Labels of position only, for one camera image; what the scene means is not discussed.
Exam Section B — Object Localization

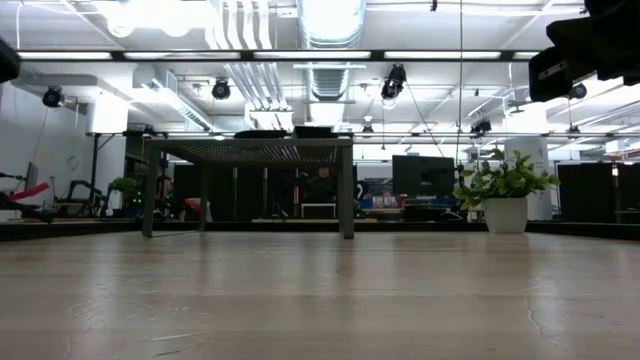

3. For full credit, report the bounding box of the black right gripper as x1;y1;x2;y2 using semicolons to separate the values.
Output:
528;47;576;104

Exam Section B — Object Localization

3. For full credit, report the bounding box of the white round pillar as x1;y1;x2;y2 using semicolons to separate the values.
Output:
503;137;551;221

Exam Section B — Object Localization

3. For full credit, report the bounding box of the black partition panel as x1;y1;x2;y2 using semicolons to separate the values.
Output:
557;162;640;224

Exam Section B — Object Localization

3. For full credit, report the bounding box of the green plant in white pot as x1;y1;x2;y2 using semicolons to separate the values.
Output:
452;147;562;235

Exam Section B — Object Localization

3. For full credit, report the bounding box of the black computer monitor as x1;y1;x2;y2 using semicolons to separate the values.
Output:
391;154;456;197

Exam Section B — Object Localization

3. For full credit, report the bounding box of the person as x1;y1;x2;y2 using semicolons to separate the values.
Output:
305;166;337;204

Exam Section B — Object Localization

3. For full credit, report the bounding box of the white framed laptop screen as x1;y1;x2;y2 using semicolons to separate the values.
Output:
300;202;337;220

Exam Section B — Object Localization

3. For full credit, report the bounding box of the grey perforated metal shelf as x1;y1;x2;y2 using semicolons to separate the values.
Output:
141;137;355;240

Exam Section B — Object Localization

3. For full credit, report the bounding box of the red white background chair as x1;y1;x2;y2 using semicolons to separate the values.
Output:
180;198;214;221

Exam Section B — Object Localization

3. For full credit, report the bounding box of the small green background plant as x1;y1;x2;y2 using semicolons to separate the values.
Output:
110;175;141;219

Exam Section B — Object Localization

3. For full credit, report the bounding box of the grey desk monitor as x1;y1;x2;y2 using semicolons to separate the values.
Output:
24;161;40;191

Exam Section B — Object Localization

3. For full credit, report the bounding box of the red background bar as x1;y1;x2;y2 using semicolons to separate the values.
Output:
7;182;51;202

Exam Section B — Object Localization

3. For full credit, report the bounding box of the thin black background rail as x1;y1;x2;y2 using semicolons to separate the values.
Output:
87;130;640;140

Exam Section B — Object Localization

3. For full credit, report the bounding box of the black aluminium table frame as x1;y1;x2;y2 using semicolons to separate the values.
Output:
0;218;640;242

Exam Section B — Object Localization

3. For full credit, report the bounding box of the black overhead frame bar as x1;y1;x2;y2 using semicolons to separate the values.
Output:
17;48;541;63

